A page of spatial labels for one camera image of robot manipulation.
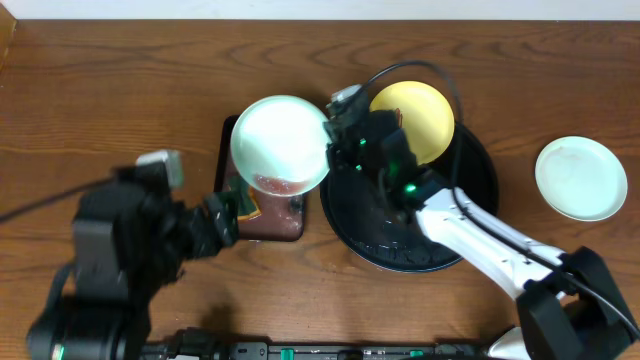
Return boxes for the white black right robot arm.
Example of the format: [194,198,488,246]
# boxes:
[325,110,639,359]

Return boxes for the green orange sponge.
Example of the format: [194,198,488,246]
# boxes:
[228,175,261,222]

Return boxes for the yellow plate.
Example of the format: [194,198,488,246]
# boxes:
[370,81,455,165]

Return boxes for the black rectangular water tray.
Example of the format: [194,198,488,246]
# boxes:
[214,115,305,242]

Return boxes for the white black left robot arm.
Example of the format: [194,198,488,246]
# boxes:
[26,162,238,360]

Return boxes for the light green plate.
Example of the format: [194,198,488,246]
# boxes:
[230,95,330,197]
[534,136,628,222]

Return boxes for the black round tray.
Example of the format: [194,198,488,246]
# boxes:
[320,125,499,273]

